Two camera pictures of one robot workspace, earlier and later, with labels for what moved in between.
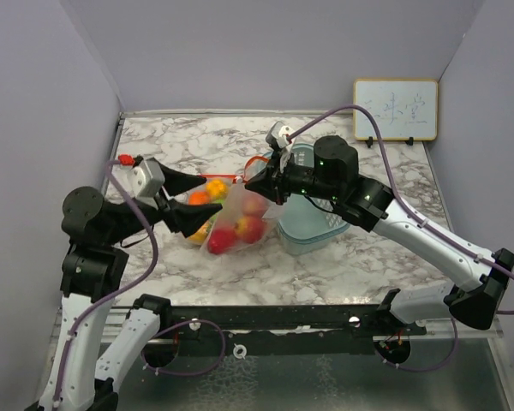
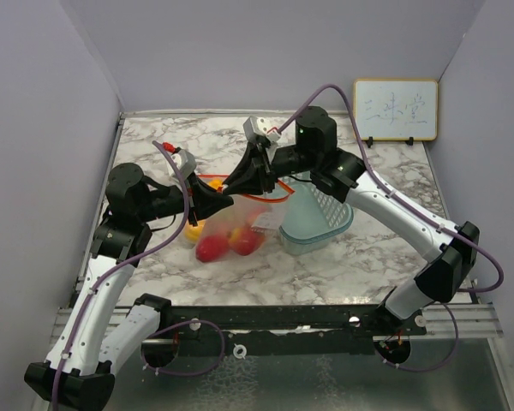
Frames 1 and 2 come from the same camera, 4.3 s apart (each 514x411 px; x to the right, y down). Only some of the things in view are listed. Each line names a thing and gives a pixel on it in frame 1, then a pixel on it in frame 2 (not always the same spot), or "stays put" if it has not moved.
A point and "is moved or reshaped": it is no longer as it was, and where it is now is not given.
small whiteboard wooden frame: x=403 y=109 stays put
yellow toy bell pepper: x=217 y=188 stays put
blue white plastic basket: x=302 y=220 stays put
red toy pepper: x=221 y=241 is moved or reshaped
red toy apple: x=248 y=229 to x=246 y=241
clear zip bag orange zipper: x=246 y=223 stays put
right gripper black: x=271 y=184 to x=251 y=176
